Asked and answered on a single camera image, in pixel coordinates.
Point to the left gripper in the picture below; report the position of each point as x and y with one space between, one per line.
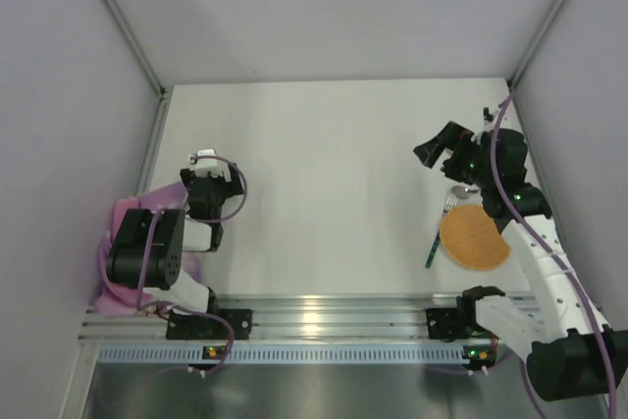
204 191

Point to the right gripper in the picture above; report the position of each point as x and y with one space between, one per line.
454 156

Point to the spoon with teal handle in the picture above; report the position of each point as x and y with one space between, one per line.
463 192

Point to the fork with teal handle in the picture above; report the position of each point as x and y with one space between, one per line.
450 203

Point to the woven wicker plate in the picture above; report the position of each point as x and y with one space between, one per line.
471 239

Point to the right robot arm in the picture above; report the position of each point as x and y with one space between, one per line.
572 352

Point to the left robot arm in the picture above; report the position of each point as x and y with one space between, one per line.
145 260

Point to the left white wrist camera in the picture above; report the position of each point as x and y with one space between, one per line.
203 162

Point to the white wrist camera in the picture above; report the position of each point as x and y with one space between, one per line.
491 118
203 162

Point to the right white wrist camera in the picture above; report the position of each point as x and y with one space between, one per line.
491 118

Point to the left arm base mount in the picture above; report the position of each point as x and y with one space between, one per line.
188 327

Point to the slotted cable duct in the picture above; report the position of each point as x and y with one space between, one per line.
298 354

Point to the aluminium rail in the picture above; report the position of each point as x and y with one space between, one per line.
293 318

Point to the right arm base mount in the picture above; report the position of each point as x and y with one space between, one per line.
448 325

